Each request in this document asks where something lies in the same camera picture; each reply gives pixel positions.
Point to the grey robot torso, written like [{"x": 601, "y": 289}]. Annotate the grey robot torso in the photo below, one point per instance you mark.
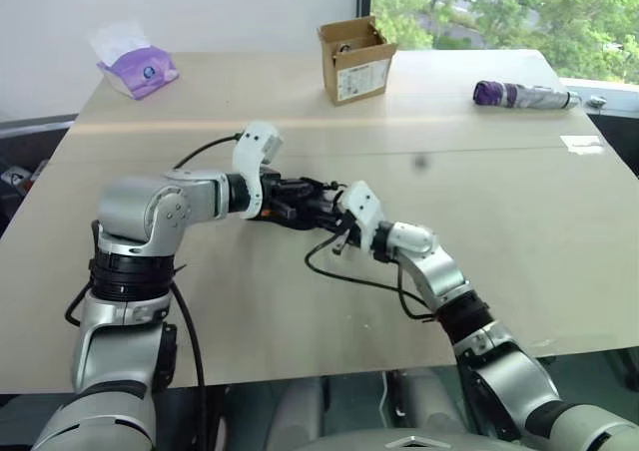
[{"x": 399, "y": 438}]

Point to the open brown cardboard box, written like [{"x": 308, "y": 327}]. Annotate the open brown cardboard box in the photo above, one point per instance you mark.
[{"x": 359, "y": 72}]

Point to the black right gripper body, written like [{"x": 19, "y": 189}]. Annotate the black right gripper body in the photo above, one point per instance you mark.
[{"x": 349, "y": 234}]

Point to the clear tape strip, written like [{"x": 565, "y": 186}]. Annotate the clear tape strip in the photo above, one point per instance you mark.
[{"x": 581, "y": 144}]

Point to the dark round item in box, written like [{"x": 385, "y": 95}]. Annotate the dark round item in box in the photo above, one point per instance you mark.
[{"x": 344, "y": 48}]

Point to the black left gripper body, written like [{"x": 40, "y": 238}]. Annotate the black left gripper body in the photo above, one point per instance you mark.
[{"x": 279, "y": 191}]

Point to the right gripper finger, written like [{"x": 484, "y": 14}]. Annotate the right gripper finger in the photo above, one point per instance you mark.
[
  {"x": 335, "y": 194},
  {"x": 335, "y": 221}
]

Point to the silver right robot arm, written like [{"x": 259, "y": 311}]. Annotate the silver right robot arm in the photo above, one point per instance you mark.
[{"x": 439, "y": 271}]

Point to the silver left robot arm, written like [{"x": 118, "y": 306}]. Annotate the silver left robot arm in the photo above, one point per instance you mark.
[{"x": 130, "y": 211}]

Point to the small metal fitting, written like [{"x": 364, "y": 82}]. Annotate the small metal fitting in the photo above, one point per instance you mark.
[{"x": 596, "y": 101}]

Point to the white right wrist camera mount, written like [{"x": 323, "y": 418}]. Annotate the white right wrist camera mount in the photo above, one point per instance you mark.
[{"x": 363, "y": 206}]

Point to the folded purple silver umbrella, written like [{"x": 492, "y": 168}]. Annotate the folded purple silver umbrella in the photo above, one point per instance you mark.
[{"x": 524, "y": 95}]

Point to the dark rounded grey shape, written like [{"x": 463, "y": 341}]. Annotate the dark rounded grey shape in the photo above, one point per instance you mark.
[
  {"x": 429, "y": 393},
  {"x": 302, "y": 408}
]

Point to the purple tissue box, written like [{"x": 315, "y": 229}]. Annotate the purple tissue box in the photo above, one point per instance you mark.
[{"x": 142, "y": 69}]

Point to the black bag with white label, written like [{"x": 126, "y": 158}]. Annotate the black bag with white label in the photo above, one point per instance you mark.
[{"x": 15, "y": 179}]

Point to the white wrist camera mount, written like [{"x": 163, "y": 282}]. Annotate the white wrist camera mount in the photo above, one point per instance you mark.
[
  {"x": 249, "y": 151},
  {"x": 363, "y": 206}
]

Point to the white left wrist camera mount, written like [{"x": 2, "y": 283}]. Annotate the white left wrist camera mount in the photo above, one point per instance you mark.
[{"x": 249, "y": 151}]

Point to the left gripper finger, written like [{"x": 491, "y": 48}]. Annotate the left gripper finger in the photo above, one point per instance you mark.
[
  {"x": 304, "y": 219},
  {"x": 312, "y": 186}
]

